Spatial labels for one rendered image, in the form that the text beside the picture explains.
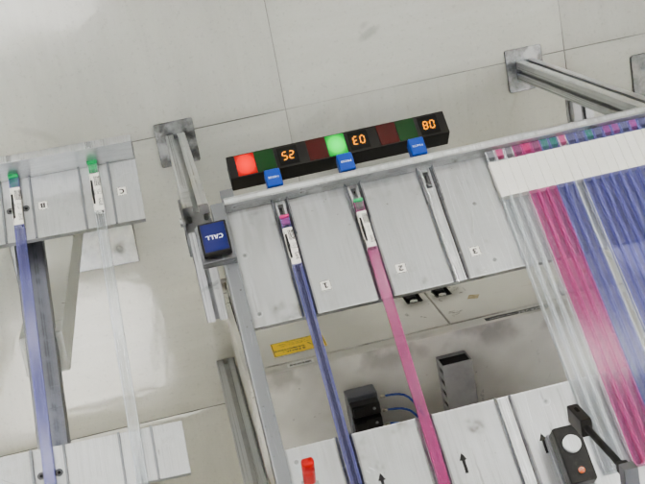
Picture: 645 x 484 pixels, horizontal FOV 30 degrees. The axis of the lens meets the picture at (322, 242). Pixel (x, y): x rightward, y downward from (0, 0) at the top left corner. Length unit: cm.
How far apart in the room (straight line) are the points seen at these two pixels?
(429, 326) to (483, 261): 32
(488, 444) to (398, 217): 36
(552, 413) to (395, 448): 21
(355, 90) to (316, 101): 8
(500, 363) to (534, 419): 40
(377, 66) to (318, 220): 80
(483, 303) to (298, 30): 72
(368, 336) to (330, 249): 33
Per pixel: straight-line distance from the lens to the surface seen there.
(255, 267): 171
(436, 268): 171
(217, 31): 244
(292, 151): 182
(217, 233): 169
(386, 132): 184
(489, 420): 163
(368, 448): 160
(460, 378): 197
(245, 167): 181
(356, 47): 248
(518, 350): 203
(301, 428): 199
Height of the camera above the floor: 242
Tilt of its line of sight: 72 degrees down
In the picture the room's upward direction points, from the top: 147 degrees clockwise
